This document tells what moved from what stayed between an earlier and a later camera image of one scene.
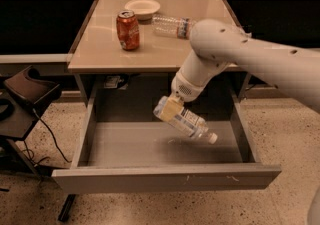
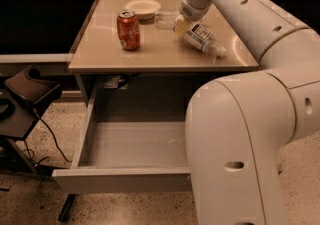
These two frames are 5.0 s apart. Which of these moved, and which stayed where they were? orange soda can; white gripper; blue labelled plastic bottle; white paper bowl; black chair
Moved: white gripper; blue labelled plastic bottle
Stayed: black chair; orange soda can; white paper bowl
